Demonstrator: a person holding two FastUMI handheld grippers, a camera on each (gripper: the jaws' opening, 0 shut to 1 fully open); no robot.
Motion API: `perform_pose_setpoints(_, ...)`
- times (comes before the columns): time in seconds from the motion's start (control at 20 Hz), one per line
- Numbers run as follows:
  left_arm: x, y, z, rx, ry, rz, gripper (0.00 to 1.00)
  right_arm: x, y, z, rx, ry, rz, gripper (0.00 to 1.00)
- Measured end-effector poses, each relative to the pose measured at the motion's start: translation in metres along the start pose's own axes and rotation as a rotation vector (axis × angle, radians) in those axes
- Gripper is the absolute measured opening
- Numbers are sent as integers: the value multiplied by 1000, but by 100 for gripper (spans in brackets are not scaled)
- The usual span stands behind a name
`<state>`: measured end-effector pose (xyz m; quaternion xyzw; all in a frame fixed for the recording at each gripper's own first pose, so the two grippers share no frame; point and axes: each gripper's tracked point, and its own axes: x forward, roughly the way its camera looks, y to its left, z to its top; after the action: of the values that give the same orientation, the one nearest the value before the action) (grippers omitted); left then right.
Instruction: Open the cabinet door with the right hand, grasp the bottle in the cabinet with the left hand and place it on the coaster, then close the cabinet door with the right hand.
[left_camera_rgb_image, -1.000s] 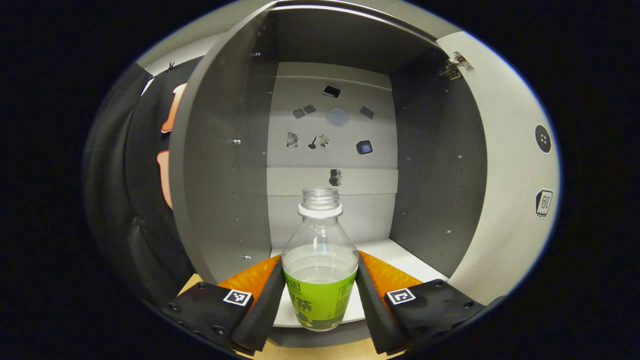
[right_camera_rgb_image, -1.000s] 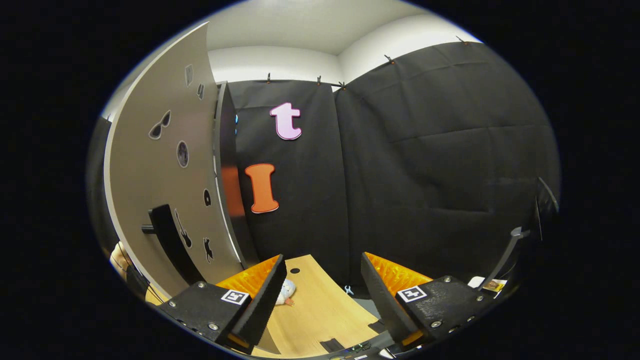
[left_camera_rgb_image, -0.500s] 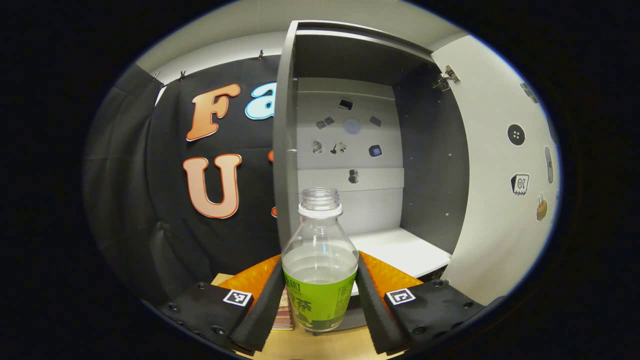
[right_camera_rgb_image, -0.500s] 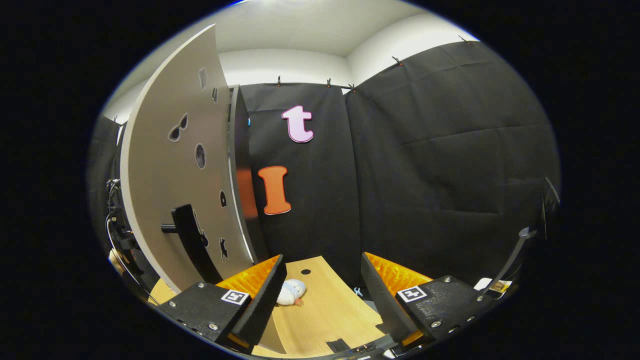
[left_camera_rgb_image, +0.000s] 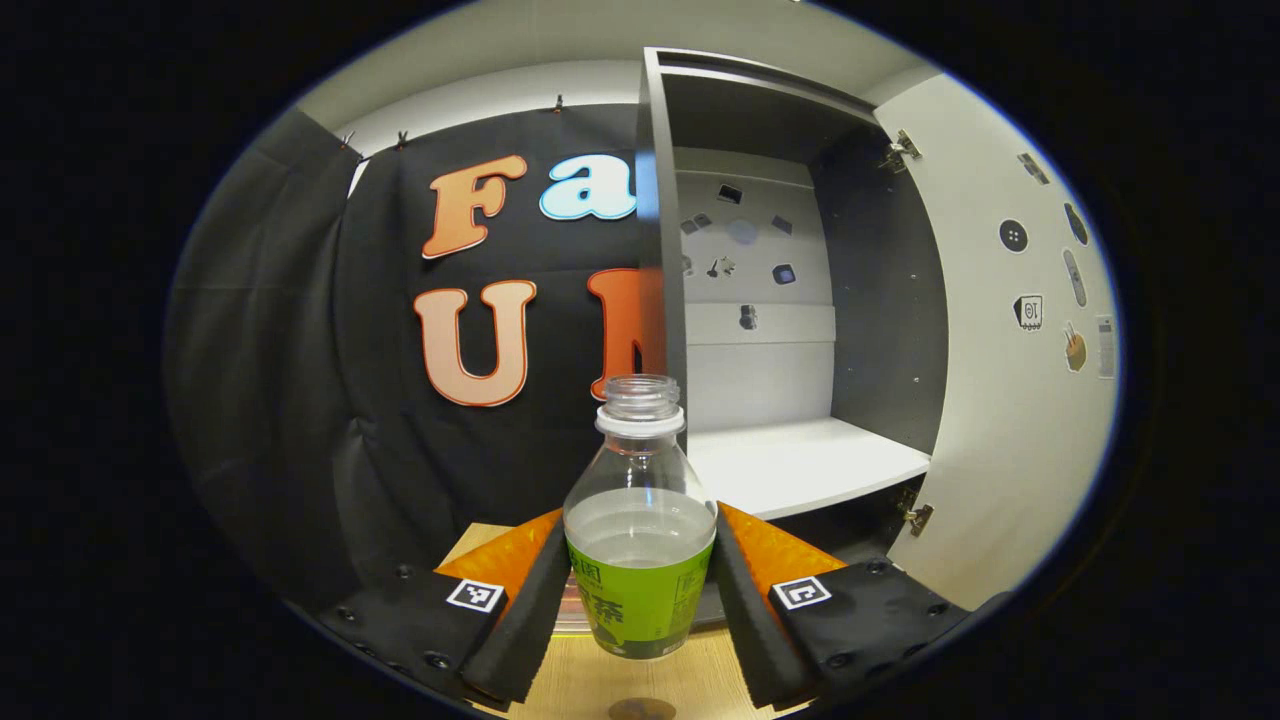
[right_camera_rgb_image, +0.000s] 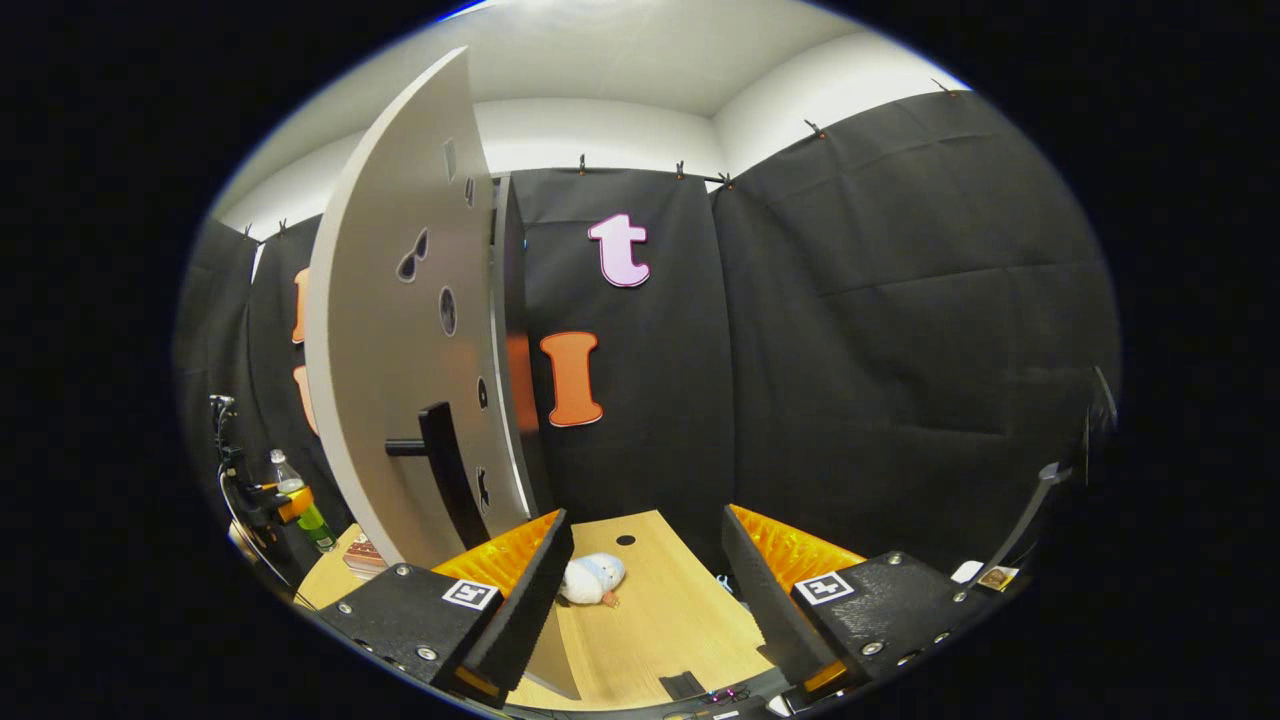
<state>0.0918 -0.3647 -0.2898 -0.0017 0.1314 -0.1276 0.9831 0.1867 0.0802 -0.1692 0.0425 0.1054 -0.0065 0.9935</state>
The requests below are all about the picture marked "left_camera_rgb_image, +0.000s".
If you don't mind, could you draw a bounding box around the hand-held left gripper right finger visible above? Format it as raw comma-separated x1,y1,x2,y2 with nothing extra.
712,500,971,711

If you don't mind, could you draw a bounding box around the clear bottle green label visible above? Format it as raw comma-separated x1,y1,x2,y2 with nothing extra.
562,375,719,661

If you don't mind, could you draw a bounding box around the white cabinet shelf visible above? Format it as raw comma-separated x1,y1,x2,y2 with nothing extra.
685,417,933,521

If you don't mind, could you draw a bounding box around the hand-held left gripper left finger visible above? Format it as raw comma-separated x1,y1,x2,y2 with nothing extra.
320,508,571,706

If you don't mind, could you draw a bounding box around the grey cabinet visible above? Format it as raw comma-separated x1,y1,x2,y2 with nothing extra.
635,45,951,633

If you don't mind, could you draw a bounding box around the row of black cloth clips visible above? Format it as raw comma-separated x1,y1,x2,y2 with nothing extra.
340,95,566,151

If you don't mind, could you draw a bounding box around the metal cabinet hinge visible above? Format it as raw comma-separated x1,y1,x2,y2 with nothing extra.
895,490,936,538
880,128,923,173

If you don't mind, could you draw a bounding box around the beige cabinet door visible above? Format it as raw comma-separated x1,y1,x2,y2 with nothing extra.
870,70,1121,613

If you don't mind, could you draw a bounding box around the black backdrop cloth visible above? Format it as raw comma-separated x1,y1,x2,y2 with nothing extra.
165,100,691,621

